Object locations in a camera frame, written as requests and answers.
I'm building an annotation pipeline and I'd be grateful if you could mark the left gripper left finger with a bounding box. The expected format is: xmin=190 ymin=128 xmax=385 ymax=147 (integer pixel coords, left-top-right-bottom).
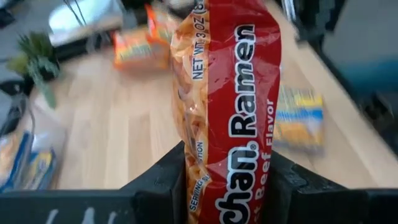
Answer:
xmin=0 ymin=141 xmax=187 ymax=224

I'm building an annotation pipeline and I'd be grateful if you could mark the orange Maruchan noodle pack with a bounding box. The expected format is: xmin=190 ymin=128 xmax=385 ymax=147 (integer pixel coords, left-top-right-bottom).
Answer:
xmin=111 ymin=29 xmax=171 ymax=71
xmin=144 ymin=2 xmax=177 ymax=44

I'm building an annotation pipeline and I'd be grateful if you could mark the red Maruchan noodle pack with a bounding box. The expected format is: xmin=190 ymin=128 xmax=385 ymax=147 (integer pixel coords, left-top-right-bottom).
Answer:
xmin=170 ymin=0 xmax=283 ymax=224

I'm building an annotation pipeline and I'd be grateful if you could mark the small green artificial plant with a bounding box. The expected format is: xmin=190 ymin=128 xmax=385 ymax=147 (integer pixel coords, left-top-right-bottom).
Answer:
xmin=6 ymin=30 xmax=62 ymax=108

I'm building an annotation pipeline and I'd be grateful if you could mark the black electronics box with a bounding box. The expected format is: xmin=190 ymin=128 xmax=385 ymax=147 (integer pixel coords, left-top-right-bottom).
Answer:
xmin=52 ymin=43 xmax=105 ymax=62

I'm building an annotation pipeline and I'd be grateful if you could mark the blue Maruchan noodle pack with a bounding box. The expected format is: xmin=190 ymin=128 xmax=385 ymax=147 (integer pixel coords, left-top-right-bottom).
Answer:
xmin=0 ymin=130 xmax=34 ymax=192
xmin=23 ymin=148 xmax=58 ymax=190
xmin=273 ymin=85 xmax=326 ymax=153

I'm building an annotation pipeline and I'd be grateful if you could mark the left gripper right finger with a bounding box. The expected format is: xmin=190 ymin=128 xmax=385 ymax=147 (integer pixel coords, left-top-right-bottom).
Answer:
xmin=262 ymin=151 xmax=398 ymax=224

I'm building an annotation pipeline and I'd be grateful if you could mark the white plastic container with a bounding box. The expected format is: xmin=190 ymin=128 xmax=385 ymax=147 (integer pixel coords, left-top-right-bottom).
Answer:
xmin=48 ymin=0 xmax=124 ymax=46

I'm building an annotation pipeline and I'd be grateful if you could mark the clear plastic bin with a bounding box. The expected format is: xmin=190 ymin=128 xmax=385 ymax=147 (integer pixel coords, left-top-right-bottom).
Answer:
xmin=0 ymin=93 xmax=68 ymax=192

